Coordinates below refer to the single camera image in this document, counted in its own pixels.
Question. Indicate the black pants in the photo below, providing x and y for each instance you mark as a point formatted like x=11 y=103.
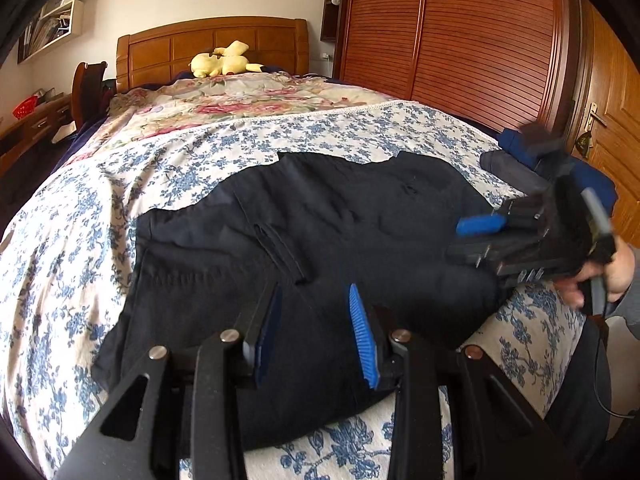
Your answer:
x=300 y=220

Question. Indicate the wooden slatted wardrobe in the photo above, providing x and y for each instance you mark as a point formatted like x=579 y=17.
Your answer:
x=465 y=45

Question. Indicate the wooden bed headboard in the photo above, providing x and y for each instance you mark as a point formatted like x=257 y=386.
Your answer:
x=170 y=50

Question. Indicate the wooden desk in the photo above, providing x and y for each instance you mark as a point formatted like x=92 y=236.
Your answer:
x=30 y=125

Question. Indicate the blue floral bed sheet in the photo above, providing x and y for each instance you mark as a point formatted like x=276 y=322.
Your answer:
x=75 y=240

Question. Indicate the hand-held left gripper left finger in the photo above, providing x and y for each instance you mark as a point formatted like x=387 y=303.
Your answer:
x=267 y=332

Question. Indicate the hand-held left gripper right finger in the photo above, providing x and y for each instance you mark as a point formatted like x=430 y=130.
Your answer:
x=362 y=335

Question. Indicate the yellow plush toy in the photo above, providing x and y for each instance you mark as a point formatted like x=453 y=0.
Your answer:
x=222 y=62

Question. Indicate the pink floral quilt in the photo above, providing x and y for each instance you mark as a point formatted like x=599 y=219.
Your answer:
x=210 y=105

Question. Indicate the folded blue cloth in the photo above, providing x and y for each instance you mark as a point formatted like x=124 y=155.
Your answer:
x=595 y=182

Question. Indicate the red basket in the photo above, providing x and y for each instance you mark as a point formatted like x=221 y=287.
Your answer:
x=25 y=107

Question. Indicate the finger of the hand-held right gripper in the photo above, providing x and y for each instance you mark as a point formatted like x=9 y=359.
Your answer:
x=480 y=224
x=472 y=252

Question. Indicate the person's dark clothing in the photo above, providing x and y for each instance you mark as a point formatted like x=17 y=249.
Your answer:
x=575 y=390

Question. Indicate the white wall shelf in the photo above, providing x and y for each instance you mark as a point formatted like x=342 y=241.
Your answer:
x=52 y=25

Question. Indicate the wooden chair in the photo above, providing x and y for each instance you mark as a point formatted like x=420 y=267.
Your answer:
x=85 y=90

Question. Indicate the wooden door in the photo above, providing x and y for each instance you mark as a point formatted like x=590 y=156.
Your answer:
x=615 y=110

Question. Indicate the folded grey cloth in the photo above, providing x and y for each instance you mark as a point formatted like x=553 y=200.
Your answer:
x=510 y=167

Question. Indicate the person's right forearm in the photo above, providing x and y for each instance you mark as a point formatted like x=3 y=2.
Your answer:
x=631 y=305

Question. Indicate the person's right hand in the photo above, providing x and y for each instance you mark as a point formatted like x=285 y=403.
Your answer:
x=620 y=270

